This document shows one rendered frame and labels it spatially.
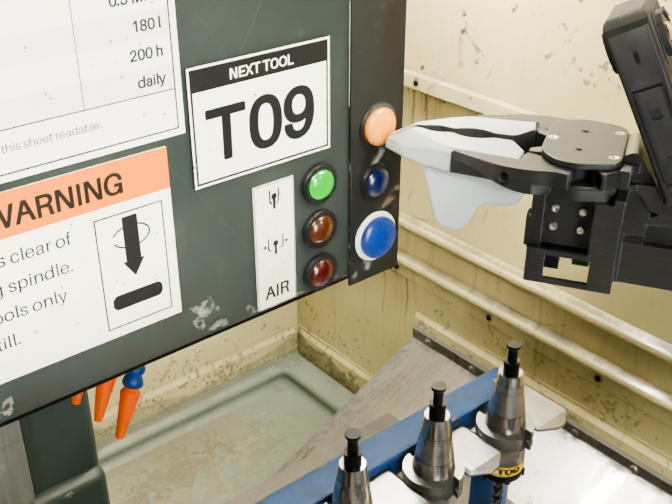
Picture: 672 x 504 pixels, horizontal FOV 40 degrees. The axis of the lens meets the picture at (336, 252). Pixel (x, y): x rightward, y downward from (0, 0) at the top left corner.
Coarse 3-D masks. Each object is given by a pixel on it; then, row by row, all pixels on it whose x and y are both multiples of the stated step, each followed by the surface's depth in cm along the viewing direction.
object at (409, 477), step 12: (408, 456) 95; (456, 456) 95; (408, 468) 94; (456, 468) 94; (408, 480) 93; (420, 480) 92; (444, 480) 92; (456, 480) 93; (420, 492) 92; (432, 492) 92; (444, 492) 92; (456, 492) 93
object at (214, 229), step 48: (192, 0) 47; (240, 0) 49; (288, 0) 51; (336, 0) 53; (192, 48) 48; (240, 48) 50; (336, 48) 55; (336, 96) 56; (144, 144) 49; (336, 144) 58; (192, 192) 52; (240, 192) 54; (336, 192) 59; (192, 240) 53; (240, 240) 56; (336, 240) 61; (192, 288) 55; (240, 288) 57; (144, 336) 54; (192, 336) 56; (0, 384) 48; (48, 384) 50; (96, 384) 53
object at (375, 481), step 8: (384, 472) 95; (392, 472) 95; (376, 480) 94; (384, 480) 94; (392, 480) 94; (400, 480) 94; (376, 488) 93; (384, 488) 93; (392, 488) 93; (400, 488) 93; (408, 488) 93; (376, 496) 92; (384, 496) 92; (392, 496) 92; (400, 496) 92; (408, 496) 92; (416, 496) 92; (424, 496) 92
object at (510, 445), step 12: (480, 420) 101; (528, 420) 101; (480, 432) 99; (492, 432) 99; (528, 432) 99; (492, 444) 98; (504, 444) 98; (516, 444) 98; (528, 444) 100; (504, 456) 99; (516, 456) 99
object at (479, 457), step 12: (456, 432) 100; (468, 432) 100; (456, 444) 98; (468, 444) 98; (480, 444) 98; (468, 456) 97; (480, 456) 97; (492, 456) 97; (468, 468) 95; (480, 468) 95; (492, 468) 95
